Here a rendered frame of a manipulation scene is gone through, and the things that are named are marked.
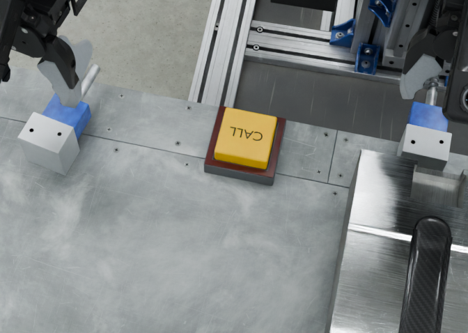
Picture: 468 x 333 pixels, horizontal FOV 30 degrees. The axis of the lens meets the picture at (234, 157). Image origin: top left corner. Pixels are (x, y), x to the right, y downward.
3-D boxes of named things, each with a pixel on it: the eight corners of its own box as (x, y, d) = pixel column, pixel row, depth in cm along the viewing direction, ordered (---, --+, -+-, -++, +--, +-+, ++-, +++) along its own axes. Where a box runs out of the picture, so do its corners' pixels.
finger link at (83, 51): (118, 74, 90) (83, 14, 83) (92, 120, 88) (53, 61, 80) (94, 70, 92) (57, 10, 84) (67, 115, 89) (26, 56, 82)
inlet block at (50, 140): (80, 72, 105) (74, 46, 100) (117, 86, 104) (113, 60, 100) (26, 160, 99) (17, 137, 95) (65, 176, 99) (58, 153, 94)
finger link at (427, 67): (413, 61, 93) (461, 16, 85) (404, 107, 90) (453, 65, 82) (387, 50, 92) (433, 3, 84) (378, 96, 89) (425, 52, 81)
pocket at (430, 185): (408, 175, 94) (415, 159, 90) (457, 184, 93) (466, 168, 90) (402, 212, 92) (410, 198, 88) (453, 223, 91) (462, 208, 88)
